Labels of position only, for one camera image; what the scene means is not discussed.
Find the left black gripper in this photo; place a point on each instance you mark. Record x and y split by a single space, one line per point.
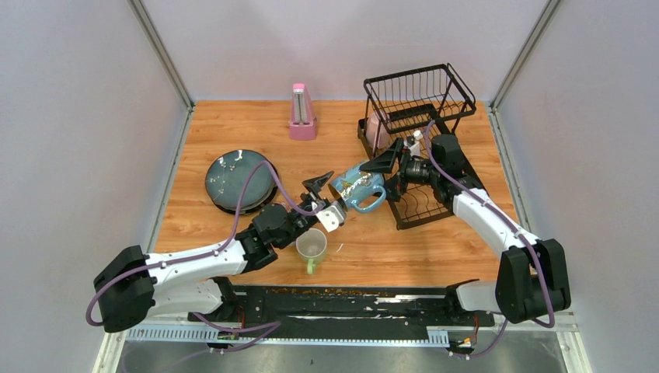
315 185

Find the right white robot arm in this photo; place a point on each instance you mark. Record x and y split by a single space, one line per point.
532 279

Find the green handled cream mug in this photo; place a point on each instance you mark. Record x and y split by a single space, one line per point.
312 248

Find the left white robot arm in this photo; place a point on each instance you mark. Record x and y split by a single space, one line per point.
134 285

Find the dark blue floral plate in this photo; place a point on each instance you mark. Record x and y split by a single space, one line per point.
237 177

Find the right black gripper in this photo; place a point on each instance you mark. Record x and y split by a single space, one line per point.
384 163

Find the blue mug yellow inside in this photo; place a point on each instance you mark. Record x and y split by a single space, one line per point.
359 190

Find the black bottom plate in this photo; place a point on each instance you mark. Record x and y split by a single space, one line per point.
262 203

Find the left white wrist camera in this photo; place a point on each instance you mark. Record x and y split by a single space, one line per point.
332 216

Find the black wire dish rack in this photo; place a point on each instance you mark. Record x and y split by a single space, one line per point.
409 133

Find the pink metronome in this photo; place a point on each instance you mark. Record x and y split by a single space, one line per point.
303 122

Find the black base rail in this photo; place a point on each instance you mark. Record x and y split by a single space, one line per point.
347 313

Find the pink mug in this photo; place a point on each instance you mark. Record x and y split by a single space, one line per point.
376 133

